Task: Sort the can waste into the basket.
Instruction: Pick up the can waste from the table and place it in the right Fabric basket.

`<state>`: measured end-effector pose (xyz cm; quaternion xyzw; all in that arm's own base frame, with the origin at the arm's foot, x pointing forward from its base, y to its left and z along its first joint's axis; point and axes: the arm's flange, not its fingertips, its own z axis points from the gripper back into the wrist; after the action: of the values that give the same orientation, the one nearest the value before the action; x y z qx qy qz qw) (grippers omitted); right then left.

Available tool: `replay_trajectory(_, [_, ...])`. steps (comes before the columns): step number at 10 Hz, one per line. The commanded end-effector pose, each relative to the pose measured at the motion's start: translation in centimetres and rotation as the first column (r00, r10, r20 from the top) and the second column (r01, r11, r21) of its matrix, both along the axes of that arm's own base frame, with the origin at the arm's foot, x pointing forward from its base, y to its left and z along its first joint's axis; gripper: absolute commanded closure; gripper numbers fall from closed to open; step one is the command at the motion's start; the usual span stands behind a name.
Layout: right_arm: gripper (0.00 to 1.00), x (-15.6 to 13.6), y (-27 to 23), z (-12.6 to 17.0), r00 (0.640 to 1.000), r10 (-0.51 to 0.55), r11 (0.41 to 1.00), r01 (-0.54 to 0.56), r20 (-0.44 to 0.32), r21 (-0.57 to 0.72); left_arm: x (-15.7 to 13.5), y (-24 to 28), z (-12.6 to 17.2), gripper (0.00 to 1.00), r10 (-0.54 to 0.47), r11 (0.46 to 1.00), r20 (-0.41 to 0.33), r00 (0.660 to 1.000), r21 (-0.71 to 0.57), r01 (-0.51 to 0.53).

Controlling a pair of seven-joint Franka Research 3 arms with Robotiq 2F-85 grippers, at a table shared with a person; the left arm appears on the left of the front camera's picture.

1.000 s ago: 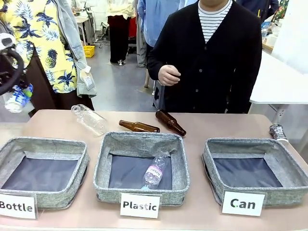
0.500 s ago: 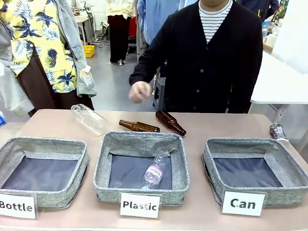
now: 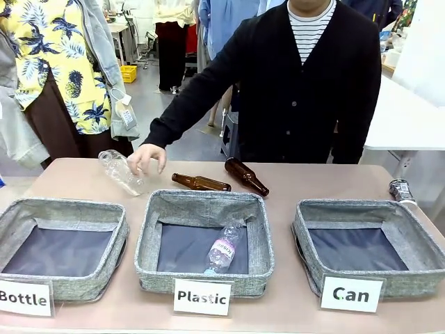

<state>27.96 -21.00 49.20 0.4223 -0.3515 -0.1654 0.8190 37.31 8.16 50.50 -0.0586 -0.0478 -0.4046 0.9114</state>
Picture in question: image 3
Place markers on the yellow plastic crate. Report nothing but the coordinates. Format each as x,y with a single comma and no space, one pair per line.
128,73

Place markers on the white Plastic label sign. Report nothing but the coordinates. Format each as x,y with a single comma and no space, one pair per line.
201,287

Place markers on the person's right hand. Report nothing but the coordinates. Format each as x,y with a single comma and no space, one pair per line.
147,154

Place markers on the person in blue shirt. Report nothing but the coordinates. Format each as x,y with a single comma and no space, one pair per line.
222,21

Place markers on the dark printed drink can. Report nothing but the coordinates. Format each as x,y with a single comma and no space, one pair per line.
401,190

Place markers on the person in black trousers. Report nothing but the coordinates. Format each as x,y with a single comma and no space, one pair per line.
172,52

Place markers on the white partition panel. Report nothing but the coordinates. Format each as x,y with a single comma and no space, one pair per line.
424,52

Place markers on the person's left forearm black sleeve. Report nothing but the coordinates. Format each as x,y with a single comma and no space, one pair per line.
358,139

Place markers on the brown glass beer bottle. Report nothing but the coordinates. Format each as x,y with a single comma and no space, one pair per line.
194,182
243,174

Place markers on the clear plastic bottle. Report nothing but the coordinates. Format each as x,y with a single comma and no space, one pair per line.
114,167

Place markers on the grey background desk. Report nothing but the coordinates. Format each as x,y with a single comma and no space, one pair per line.
120,29

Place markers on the grey fabric basket Plastic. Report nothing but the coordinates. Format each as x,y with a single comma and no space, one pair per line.
208,205

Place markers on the white Can label sign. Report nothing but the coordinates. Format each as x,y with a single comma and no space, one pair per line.
351,283

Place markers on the person in yellow floral shirt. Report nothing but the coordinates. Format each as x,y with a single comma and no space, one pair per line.
45,52

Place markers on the person in black cardigan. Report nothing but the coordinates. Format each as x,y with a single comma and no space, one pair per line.
285,87

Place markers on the person's right forearm black sleeve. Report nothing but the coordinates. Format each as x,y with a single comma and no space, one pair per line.
177,115

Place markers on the grey fabric basket Can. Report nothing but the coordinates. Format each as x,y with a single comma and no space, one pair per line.
347,212

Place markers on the person in dark jacket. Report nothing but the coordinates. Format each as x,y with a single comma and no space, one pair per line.
375,10

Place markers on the white table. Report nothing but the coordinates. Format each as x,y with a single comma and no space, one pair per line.
403,121

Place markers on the grey black stool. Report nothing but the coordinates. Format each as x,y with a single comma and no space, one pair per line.
231,139

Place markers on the grey fabric basket Bottle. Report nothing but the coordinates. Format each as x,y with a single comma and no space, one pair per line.
69,212

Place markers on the plastic bottle purple label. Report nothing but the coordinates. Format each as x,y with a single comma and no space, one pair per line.
222,250

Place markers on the white hanging tag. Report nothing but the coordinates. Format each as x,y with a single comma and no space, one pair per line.
128,118

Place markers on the white Bottle label sign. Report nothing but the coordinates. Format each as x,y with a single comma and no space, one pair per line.
34,288

